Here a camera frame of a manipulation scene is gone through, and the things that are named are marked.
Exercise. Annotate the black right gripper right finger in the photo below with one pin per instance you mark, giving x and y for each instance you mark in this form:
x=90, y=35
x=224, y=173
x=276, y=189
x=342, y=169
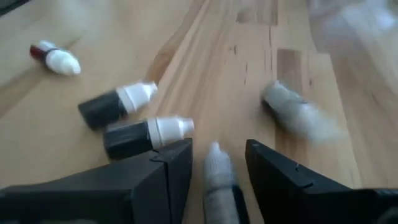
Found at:
x=295, y=199

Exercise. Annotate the small black dropper bottle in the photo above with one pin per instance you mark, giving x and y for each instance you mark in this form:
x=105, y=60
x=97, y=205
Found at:
x=292, y=112
x=102, y=109
x=130, y=138

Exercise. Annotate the small dark red dropper bottle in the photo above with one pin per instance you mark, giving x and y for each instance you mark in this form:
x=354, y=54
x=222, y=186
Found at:
x=60, y=60

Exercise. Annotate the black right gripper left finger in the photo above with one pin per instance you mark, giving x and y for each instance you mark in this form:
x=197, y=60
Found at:
x=124, y=193

